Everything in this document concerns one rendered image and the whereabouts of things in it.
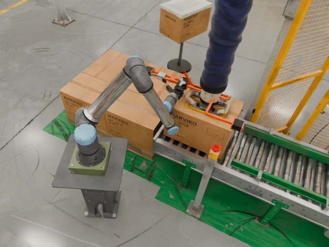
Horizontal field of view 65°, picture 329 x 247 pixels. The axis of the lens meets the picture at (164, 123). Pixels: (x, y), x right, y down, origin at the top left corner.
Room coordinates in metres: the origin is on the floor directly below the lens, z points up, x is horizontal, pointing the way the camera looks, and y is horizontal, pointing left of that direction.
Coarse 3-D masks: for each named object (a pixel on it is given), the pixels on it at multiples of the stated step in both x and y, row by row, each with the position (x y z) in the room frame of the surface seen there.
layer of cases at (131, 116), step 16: (96, 64) 2.69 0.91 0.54; (112, 64) 2.72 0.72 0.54; (80, 80) 2.35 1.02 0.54; (96, 80) 2.38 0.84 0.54; (112, 80) 2.40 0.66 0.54; (160, 80) 2.48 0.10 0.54; (176, 80) 2.51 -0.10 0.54; (64, 96) 2.12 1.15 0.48; (80, 96) 2.09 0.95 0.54; (96, 96) 2.11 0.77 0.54; (128, 96) 2.15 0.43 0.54; (160, 96) 2.20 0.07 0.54; (112, 112) 1.88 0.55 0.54; (128, 112) 1.90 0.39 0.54; (144, 112) 1.92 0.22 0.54; (112, 128) 1.89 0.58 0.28; (128, 128) 1.80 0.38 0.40; (144, 128) 1.73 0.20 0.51; (144, 144) 1.73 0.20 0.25
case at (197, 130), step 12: (192, 96) 1.79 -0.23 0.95; (180, 108) 1.62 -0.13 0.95; (216, 108) 1.66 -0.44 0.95; (240, 108) 1.68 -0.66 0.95; (180, 120) 1.58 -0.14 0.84; (192, 120) 1.53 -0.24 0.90; (204, 120) 1.50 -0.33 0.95; (216, 120) 1.51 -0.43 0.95; (180, 132) 1.57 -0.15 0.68; (192, 132) 1.53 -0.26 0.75; (204, 132) 1.49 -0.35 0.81; (216, 132) 1.45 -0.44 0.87; (228, 132) 1.41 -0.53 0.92; (192, 144) 1.52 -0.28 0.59; (204, 144) 1.47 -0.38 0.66
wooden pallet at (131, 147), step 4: (68, 116) 2.14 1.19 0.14; (68, 120) 2.15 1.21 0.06; (72, 120) 2.12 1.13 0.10; (72, 124) 2.12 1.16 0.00; (96, 128) 1.98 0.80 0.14; (100, 132) 2.02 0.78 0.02; (104, 132) 1.93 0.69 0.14; (104, 136) 1.94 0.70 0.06; (108, 136) 1.91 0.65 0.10; (112, 136) 1.89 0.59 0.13; (128, 144) 1.88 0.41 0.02; (128, 148) 1.82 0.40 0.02; (132, 148) 1.82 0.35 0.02; (136, 148) 1.83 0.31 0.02; (140, 148) 1.75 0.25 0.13; (136, 152) 1.77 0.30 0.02; (140, 152) 1.77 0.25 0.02; (144, 152) 1.73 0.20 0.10; (148, 152) 1.71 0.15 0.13; (144, 156) 1.73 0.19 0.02; (148, 156) 1.71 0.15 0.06; (152, 156) 1.69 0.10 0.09; (152, 160) 1.69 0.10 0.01
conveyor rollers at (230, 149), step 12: (180, 144) 1.54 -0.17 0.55; (240, 144) 1.61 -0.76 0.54; (252, 144) 1.62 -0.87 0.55; (264, 144) 1.63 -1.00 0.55; (204, 156) 1.42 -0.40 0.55; (228, 156) 1.44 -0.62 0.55; (240, 156) 1.46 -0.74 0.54; (288, 156) 1.51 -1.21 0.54; (300, 156) 1.52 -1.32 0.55; (264, 168) 1.35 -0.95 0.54; (276, 168) 1.36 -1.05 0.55; (288, 168) 1.37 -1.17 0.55; (300, 168) 1.38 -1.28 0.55; (264, 180) 1.22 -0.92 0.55; (288, 180) 1.25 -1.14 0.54
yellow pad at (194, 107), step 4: (188, 104) 1.65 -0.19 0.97; (192, 104) 1.65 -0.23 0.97; (196, 104) 1.64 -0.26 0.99; (200, 104) 1.66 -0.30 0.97; (192, 108) 1.61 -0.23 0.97; (196, 108) 1.61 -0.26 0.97; (200, 108) 1.61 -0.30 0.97; (212, 108) 1.60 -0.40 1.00; (200, 112) 1.58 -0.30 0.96; (204, 112) 1.57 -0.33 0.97; (208, 112) 1.57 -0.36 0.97; (212, 112) 1.58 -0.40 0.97; (216, 112) 1.58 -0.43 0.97; (220, 116) 1.54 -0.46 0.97
